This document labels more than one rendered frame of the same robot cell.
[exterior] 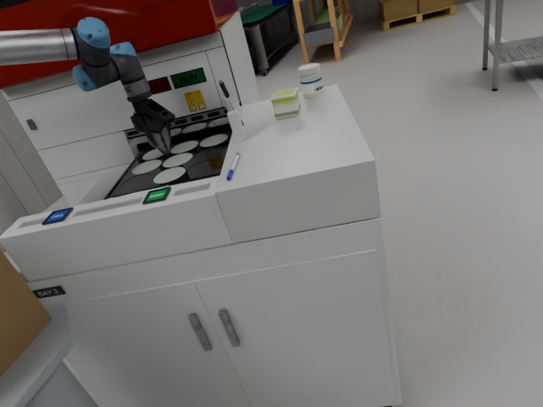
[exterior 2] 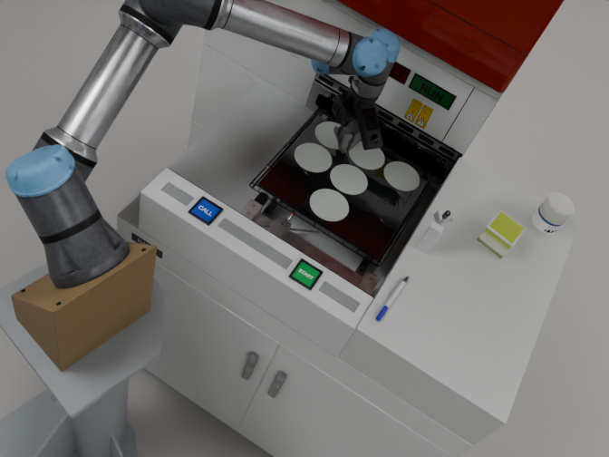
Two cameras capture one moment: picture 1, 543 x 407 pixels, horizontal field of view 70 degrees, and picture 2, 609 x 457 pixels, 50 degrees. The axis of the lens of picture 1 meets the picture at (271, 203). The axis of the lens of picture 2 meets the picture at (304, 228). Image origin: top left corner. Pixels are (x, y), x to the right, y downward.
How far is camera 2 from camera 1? 81 cm
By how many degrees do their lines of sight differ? 22
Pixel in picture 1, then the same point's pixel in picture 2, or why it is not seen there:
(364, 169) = (490, 420)
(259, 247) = (356, 376)
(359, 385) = not seen: outside the picture
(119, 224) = (255, 273)
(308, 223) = (411, 400)
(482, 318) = not seen: outside the picture
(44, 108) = not seen: outside the picture
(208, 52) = (476, 90)
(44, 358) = (134, 358)
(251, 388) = (255, 417)
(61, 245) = (191, 239)
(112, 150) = (289, 74)
